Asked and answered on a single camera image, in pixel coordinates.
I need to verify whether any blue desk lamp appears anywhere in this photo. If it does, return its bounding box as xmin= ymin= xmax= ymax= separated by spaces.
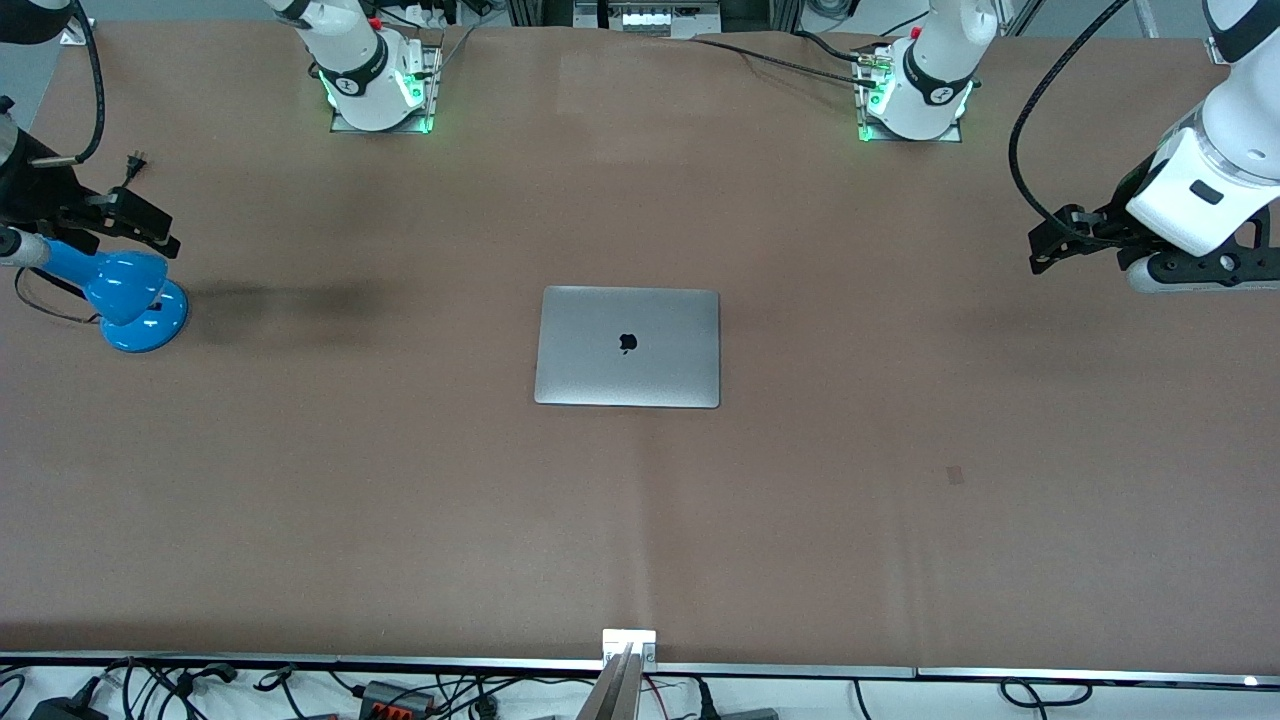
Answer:
xmin=40 ymin=240 xmax=189 ymax=353

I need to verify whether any grey laptop with black keyboard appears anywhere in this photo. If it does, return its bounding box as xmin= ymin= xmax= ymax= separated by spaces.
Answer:
xmin=534 ymin=286 xmax=721 ymax=409

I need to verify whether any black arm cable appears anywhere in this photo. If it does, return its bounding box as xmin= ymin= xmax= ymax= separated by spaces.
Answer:
xmin=30 ymin=0 xmax=107 ymax=167
xmin=1008 ymin=0 xmax=1133 ymax=233

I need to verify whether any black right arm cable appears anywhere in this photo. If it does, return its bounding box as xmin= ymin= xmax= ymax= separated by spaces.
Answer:
xmin=30 ymin=0 xmax=107 ymax=167

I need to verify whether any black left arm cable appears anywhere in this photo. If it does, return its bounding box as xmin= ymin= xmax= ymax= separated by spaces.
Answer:
xmin=1008 ymin=0 xmax=1133 ymax=233

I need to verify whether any black cable with metal connector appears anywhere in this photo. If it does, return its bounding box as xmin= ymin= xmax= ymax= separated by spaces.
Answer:
xmin=795 ymin=30 xmax=891 ymax=71

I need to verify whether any thick black braided cable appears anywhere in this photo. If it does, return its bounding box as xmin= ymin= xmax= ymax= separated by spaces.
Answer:
xmin=690 ymin=36 xmax=881 ymax=89

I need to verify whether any brown table cover sheet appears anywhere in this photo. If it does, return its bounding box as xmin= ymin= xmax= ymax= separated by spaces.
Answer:
xmin=0 ymin=20 xmax=1280 ymax=673

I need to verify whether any aluminium profile bar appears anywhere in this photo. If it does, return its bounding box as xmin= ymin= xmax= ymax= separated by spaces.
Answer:
xmin=575 ymin=642 xmax=647 ymax=720

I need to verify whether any white metal bracket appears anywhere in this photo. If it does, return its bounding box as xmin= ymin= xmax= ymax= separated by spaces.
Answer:
xmin=602 ymin=628 xmax=658 ymax=669

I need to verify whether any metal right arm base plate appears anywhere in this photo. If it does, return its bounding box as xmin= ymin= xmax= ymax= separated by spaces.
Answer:
xmin=330 ymin=45 xmax=443 ymax=134

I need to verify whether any black looped cable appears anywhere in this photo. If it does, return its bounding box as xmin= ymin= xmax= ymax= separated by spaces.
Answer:
xmin=1000 ymin=678 xmax=1093 ymax=707

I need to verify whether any metal table edge rail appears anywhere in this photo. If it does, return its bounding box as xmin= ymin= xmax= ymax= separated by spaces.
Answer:
xmin=0 ymin=652 xmax=1280 ymax=689

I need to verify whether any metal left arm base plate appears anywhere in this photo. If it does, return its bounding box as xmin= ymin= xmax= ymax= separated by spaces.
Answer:
xmin=857 ymin=45 xmax=963 ymax=143

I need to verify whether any black and orange connector block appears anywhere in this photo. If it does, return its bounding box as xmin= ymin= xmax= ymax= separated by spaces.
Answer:
xmin=358 ymin=680 xmax=438 ymax=717

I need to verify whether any thin grey cable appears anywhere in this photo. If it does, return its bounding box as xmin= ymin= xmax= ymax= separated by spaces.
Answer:
xmin=437 ymin=25 xmax=481 ymax=73

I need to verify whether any black lamp cord with plug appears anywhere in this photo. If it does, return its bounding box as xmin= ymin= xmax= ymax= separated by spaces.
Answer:
xmin=14 ymin=150 xmax=149 ymax=326

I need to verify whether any black power adapter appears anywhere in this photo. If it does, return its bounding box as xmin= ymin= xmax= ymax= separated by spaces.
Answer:
xmin=30 ymin=695 xmax=111 ymax=720

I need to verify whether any white box with ports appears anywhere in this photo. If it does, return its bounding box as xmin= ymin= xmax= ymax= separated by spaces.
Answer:
xmin=575 ymin=0 xmax=723 ymax=39

